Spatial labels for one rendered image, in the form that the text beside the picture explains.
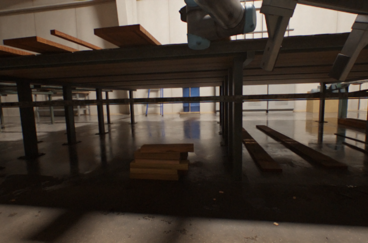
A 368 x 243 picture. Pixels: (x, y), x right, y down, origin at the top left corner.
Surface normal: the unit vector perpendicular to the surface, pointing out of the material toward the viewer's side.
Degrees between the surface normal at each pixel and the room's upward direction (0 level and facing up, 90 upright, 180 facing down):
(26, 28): 88
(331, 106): 89
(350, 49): 83
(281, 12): 113
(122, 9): 99
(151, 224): 0
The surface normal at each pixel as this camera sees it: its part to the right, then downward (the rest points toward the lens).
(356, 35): -0.99, -0.09
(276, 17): 0.06, 0.50
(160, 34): -0.09, 0.13
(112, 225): -0.03, -0.99
